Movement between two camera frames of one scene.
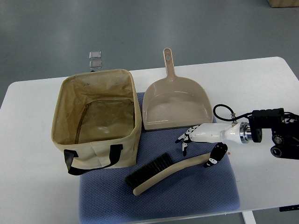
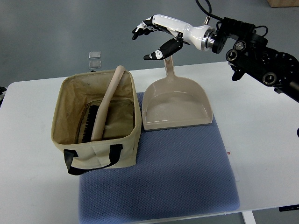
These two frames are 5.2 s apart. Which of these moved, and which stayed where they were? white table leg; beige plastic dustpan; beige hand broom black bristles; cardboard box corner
Moved: beige hand broom black bristles
Stayed: beige plastic dustpan; white table leg; cardboard box corner
